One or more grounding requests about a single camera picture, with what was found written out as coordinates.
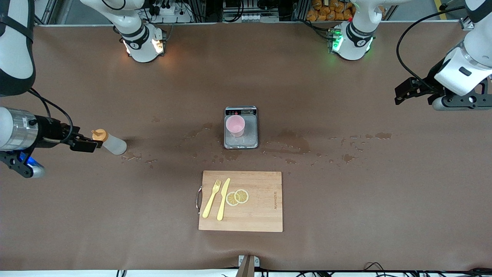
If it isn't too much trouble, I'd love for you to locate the translucent squeeze bottle orange cap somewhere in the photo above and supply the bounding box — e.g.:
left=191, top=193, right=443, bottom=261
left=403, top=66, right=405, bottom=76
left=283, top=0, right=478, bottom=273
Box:
left=91, top=129, right=128, bottom=156

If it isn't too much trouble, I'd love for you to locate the pink plastic cup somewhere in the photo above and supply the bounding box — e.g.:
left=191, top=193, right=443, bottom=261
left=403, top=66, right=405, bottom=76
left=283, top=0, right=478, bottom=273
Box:
left=225, top=115, right=246, bottom=138

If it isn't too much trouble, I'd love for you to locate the brown table cover sheet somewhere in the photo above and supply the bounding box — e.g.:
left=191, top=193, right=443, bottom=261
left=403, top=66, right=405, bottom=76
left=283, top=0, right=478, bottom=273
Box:
left=0, top=21, right=492, bottom=272

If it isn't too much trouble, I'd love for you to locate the orange snack bags pile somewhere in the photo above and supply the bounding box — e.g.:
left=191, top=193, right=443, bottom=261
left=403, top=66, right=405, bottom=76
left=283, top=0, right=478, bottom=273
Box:
left=306, top=0, right=356, bottom=22

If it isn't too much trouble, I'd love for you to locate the yellow plastic fork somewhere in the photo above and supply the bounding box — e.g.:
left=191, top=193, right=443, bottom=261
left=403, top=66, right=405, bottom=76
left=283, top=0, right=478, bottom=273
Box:
left=202, top=179, right=222, bottom=219

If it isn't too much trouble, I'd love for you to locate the yellow plastic knife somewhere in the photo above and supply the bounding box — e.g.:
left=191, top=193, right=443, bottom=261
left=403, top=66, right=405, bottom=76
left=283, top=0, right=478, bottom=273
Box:
left=216, top=178, right=231, bottom=221

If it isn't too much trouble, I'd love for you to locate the white power strip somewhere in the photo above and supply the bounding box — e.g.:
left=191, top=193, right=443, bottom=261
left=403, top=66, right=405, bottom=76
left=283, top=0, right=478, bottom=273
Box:
left=151, top=1, right=193, bottom=24

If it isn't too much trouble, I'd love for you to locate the steel digital kitchen scale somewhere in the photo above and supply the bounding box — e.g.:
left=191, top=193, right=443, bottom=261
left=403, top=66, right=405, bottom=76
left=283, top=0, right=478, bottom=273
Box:
left=224, top=106, right=259, bottom=149

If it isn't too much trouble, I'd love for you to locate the long white socket strip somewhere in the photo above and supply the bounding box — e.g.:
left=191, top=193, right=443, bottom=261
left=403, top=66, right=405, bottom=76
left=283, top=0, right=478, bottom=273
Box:
left=222, top=12, right=280, bottom=23

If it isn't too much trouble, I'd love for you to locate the wooden cutting board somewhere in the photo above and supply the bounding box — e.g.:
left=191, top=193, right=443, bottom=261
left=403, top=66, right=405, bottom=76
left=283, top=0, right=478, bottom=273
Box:
left=196, top=171, right=283, bottom=232

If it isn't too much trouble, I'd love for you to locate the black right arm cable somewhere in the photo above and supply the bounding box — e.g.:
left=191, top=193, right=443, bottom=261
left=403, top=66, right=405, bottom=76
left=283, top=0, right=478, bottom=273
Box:
left=28, top=87, right=74, bottom=144

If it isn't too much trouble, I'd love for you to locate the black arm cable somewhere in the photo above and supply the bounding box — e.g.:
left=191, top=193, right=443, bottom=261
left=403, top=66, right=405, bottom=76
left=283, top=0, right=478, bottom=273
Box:
left=396, top=5, right=468, bottom=92
left=28, top=87, right=74, bottom=144

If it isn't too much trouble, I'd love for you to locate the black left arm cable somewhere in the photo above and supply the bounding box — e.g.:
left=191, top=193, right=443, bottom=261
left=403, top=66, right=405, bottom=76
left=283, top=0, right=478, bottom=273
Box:
left=396, top=5, right=468, bottom=92

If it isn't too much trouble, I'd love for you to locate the black cable under table edge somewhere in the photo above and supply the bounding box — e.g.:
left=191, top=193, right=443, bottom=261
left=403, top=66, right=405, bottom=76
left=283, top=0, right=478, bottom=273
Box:
left=296, top=262, right=492, bottom=277

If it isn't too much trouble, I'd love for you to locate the metal bracket at table edge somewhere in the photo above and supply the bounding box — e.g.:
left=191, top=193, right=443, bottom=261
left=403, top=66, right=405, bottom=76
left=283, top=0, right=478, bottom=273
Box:
left=236, top=254, right=261, bottom=277

